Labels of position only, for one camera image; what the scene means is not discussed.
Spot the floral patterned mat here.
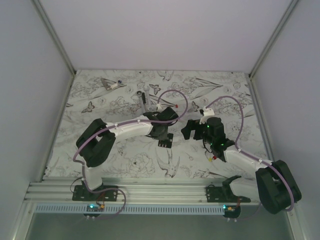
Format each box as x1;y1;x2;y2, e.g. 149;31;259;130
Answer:
45;70;267;179

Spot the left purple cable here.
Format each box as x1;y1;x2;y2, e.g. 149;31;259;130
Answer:
72;89;190;220

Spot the controller board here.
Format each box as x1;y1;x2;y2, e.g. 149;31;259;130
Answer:
86;203;104;213
223;205;241;219

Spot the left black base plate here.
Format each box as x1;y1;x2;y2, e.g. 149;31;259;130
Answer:
72;180;118;202

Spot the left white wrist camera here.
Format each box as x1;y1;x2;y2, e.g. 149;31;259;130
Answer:
156;103;164;112

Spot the black fuse box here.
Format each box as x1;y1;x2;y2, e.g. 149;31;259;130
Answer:
158;133;174;149

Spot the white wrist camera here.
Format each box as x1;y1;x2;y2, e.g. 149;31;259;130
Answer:
156;103;164;112
199;107;215;125

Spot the aluminium rail frame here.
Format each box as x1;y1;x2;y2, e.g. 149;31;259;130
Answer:
23;177;298;205

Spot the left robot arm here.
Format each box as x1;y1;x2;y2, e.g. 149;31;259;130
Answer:
75;107;179;201

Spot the right controller board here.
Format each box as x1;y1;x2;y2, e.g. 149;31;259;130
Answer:
223;205;241;219

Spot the silver ratchet wrench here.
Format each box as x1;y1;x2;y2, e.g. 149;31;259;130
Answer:
136;90;148;113

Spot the white slotted cable duct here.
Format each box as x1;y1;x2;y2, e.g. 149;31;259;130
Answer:
34;203;224;216

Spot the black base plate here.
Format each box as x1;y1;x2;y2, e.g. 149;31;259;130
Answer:
205;184;251;204
72;180;118;202

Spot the left controller board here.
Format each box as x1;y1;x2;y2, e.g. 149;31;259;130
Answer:
86;203;104;213

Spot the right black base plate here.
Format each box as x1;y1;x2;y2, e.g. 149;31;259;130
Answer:
205;184;251;204

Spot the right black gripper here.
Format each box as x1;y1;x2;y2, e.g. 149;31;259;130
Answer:
181;119;214;145

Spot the yellow and red fuse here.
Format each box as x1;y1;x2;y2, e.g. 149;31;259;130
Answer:
208;156;217;162

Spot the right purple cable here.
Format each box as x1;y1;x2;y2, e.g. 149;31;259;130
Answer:
203;95;296;222

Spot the purple cable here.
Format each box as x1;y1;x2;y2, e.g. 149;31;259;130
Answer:
203;95;296;222
72;89;190;220

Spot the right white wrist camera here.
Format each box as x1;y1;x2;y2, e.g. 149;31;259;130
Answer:
199;107;215;125

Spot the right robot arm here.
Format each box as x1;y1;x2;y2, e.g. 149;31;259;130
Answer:
181;117;302;214

